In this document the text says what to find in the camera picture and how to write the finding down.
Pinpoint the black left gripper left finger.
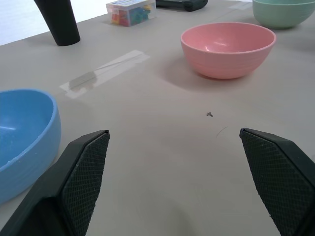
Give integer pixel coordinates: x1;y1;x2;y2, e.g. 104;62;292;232
0;129;110;236

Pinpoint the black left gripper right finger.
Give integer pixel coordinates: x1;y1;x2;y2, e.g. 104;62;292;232
239;128;315;236

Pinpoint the blue plastic bowl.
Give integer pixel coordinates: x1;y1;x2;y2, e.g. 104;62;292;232
0;89;62;205

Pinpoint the clear tape strip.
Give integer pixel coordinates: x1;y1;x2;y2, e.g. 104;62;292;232
59;50;150;99

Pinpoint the pink plastic bowl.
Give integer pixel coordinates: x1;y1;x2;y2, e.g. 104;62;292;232
180;23;277;80

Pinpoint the green plastic bowl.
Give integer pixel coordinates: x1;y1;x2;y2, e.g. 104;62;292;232
252;0;315;30

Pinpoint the black tapered stand leg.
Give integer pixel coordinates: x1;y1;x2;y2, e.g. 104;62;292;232
33;0;81;47

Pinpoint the clear box of colourful pieces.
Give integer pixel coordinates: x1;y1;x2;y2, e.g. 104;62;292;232
105;0;158;28

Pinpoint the black flat case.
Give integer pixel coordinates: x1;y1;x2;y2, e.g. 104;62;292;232
156;0;209;12

